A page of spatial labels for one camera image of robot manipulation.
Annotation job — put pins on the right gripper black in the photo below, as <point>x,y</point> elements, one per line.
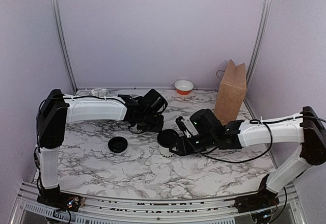
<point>183,148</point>

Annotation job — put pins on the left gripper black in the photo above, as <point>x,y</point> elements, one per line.
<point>158,128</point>

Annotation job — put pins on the black plastic cup lid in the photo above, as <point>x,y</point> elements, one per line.
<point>168,138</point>

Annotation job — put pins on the brown paper bag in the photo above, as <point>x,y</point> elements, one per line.
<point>231,93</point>

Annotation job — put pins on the white paper cup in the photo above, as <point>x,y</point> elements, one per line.
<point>165,153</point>

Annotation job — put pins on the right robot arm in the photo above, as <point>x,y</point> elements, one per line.
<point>304,128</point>

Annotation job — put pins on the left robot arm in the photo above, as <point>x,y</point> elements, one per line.
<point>54,113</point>

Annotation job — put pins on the orange white bowl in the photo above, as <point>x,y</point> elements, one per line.
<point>183,87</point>

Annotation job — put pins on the grey cylindrical canister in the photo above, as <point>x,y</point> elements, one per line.
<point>99,92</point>

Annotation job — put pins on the front aluminium rail base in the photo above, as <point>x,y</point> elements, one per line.
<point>94,209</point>

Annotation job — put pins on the right aluminium frame post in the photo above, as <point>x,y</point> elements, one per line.
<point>265,13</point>

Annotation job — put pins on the aluminium frame post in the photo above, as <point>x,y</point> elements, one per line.
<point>265,13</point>
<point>62,43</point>

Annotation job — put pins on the left aluminium frame post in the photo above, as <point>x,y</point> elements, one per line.
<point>62,43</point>

